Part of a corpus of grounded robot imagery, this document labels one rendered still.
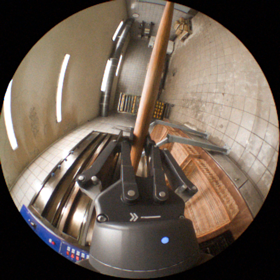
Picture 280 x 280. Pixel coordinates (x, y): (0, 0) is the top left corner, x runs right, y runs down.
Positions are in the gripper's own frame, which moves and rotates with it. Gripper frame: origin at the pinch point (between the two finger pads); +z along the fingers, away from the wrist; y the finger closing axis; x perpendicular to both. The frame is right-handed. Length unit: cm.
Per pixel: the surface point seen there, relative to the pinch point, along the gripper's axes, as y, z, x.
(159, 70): 0.8, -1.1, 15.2
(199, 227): 60, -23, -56
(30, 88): -141, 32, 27
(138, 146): 0.1, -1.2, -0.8
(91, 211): -21, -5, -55
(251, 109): 119, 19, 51
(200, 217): 60, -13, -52
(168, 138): 23.8, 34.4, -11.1
